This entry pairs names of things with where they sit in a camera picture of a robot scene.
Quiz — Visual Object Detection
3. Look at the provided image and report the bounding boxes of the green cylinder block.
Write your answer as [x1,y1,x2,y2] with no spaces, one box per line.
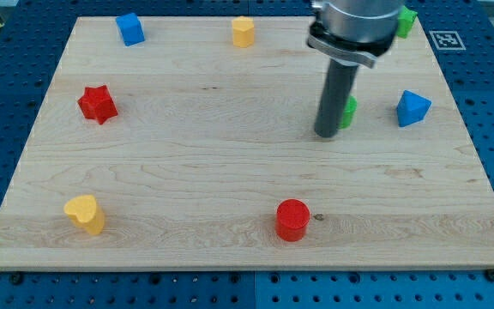
[339,95,358,130]

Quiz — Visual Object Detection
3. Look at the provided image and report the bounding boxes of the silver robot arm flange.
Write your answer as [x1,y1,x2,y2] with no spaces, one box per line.
[307,0,404,68]

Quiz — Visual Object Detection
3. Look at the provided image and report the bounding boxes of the blue triangle block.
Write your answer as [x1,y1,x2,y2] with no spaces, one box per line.
[396,90,432,127]

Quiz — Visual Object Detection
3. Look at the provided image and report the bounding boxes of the red cylinder block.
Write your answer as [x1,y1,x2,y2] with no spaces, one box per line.
[275,199,310,242]

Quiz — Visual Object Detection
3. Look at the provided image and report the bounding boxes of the wooden board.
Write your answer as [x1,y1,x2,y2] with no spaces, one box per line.
[0,17,494,272]

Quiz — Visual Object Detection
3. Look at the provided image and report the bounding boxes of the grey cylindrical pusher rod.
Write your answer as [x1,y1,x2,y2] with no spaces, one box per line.
[314,59,358,138]

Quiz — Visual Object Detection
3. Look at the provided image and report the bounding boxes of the yellow pentagon block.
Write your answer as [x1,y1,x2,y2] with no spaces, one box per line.
[232,16,255,48]

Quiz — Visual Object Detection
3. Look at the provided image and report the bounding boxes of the red star block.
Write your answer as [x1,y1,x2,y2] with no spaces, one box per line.
[78,85,118,124]

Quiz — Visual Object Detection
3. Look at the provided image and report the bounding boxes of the blue cube block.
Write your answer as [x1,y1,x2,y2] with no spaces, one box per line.
[115,13,145,46]

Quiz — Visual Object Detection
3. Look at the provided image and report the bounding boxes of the yellow heart block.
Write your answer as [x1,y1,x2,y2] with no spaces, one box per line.
[63,195,105,235]

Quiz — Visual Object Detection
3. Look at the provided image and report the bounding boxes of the green star block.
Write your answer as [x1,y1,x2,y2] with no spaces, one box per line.
[396,5,418,39]

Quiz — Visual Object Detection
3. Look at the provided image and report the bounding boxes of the white fiducial marker tag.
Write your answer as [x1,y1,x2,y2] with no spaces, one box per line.
[429,30,466,51]

